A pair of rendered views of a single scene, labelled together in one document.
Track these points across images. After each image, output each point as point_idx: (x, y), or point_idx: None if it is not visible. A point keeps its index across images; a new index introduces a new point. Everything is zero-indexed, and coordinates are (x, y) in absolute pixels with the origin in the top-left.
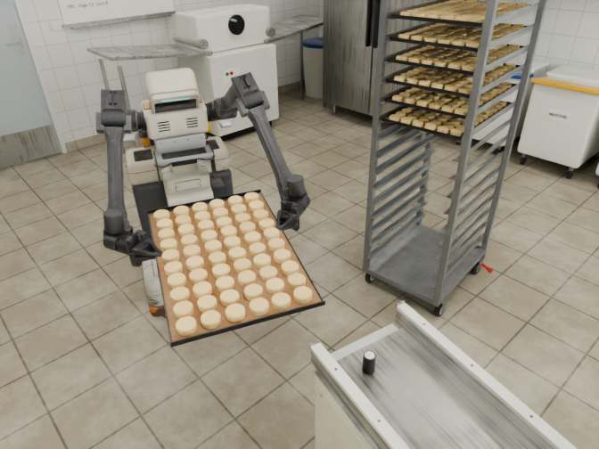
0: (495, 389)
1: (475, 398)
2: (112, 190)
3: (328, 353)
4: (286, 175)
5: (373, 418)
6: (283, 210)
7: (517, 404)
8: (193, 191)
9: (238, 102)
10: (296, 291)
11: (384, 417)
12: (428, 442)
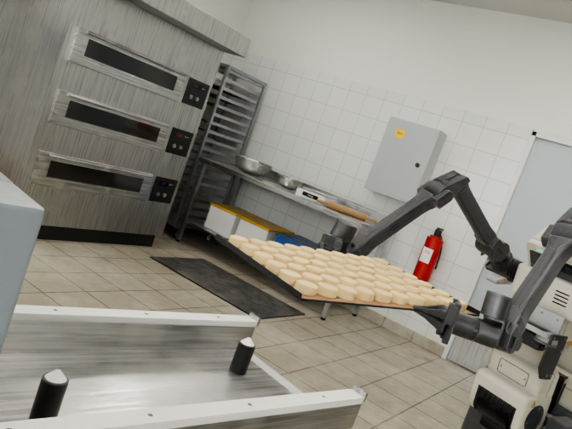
0: (203, 404)
1: None
2: (375, 225)
3: (242, 320)
4: (513, 310)
5: (150, 312)
6: (446, 306)
7: (174, 412)
8: (513, 384)
9: (549, 225)
10: (306, 281)
11: (163, 357)
12: (125, 372)
